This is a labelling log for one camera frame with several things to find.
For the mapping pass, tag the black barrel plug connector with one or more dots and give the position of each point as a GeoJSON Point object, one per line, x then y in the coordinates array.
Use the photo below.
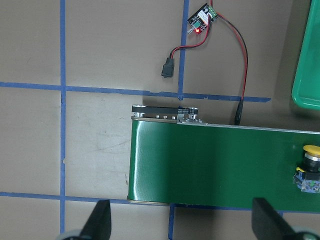
{"type": "Point", "coordinates": [168, 68]}

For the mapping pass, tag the small green circuit board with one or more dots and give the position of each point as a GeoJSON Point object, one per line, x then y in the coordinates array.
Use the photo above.
{"type": "Point", "coordinates": [200, 20]}

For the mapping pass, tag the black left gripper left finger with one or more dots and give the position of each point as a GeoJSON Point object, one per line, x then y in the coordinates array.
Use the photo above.
{"type": "Point", "coordinates": [99, 223]}

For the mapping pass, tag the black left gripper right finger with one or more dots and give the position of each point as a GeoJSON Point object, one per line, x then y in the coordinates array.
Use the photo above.
{"type": "Point", "coordinates": [267, 224]}

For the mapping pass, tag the green plastic tray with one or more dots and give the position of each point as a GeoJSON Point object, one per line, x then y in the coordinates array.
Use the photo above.
{"type": "Point", "coordinates": [306, 86]}

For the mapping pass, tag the green conveyor belt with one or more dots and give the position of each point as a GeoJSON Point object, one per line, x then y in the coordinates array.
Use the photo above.
{"type": "Point", "coordinates": [176, 158]}

